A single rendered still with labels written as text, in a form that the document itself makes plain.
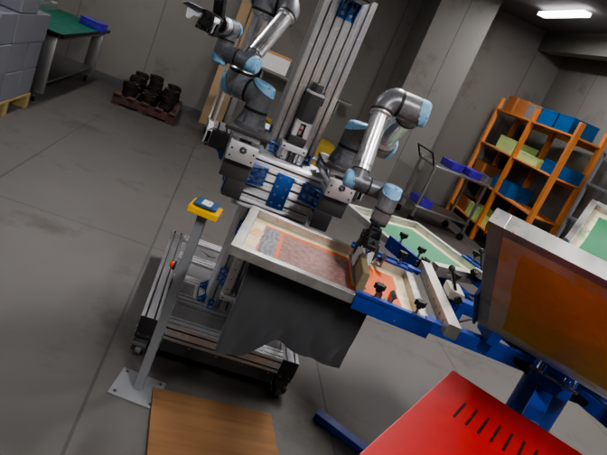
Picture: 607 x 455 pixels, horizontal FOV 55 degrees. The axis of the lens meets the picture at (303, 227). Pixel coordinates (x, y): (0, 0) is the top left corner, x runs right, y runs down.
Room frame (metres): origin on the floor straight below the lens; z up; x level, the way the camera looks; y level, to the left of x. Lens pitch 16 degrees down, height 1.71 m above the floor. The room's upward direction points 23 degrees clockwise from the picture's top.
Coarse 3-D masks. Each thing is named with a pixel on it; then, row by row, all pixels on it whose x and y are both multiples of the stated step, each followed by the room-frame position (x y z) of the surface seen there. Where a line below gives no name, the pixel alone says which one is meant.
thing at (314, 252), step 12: (264, 228) 2.38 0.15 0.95; (288, 240) 2.37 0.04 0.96; (300, 240) 2.44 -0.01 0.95; (300, 252) 2.29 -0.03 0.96; (312, 252) 2.35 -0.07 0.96; (324, 252) 2.42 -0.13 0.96; (324, 264) 2.27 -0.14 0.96; (336, 264) 2.33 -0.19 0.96; (348, 264) 2.40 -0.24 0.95; (372, 276) 2.37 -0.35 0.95; (384, 276) 2.44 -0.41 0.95; (396, 288) 2.35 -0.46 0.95
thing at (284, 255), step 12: (276, 252) 2.17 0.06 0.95; (288, 252) 2.23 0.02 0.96; (288, 264) 2.10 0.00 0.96; (300, 264) 2.15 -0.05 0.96; (312, 264) 2.21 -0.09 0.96; (324, 276) 2.13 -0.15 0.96; (336, 276) 2.19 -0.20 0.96; (348, 276) 2.24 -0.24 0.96; (372, 288) 2.23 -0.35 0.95; (396, 300) 2.21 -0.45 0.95
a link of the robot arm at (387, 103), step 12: (384, 96) 2.51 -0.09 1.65; (396, 96) 2.51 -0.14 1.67; (372, 108) 2.50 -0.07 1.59; (384, 108) 2.48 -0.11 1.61; (396, 108) 2.51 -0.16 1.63; (372, 120) 2.47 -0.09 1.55; (384, 120) 2.48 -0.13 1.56; (372, 132) 2.44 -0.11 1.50; (360, 144) 2.44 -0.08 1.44; (372, 144) 2.42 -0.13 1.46; (360, 156) 2.39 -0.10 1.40; (372, 156) 2.41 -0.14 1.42; (360, 168) 2.37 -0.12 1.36; (348, 180) 2.34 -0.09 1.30; (360, 180) 2.35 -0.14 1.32; (372, 180) 2.37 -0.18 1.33; (360, 192) 2.37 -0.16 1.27
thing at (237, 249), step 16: (256, 208) 2.51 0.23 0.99; (288, 224) 2.51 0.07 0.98; (240, 240) 2.03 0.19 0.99; (320, 240) 2.52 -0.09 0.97; (336, 240) 2.54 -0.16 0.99; (240, 256) 1.95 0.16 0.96; (256, 256) 1.96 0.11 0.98; (288, 272) 1.97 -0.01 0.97; (304, 272) 1.99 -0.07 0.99; (400, 272) 2.54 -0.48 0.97; (320, 288) 1.97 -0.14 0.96; (336, 288) 1.98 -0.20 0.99; (416, 288) 2.36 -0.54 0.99
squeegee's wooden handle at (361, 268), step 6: (360, 258) 2.22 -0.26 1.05; (366, 258) 2.24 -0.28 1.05; (360, 264) 2.17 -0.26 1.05; (366, 264) 2.17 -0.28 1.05; (354, 270) 2.24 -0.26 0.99; (360, 270) 2.12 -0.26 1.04; (366, 270) 2.10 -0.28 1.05; (360, 276) 2.07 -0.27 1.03; (366, 276) 2.07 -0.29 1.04; (360, 282) 2.07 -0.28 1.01; (366, 282) 2.07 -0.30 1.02; (360, 288) 2.07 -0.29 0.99
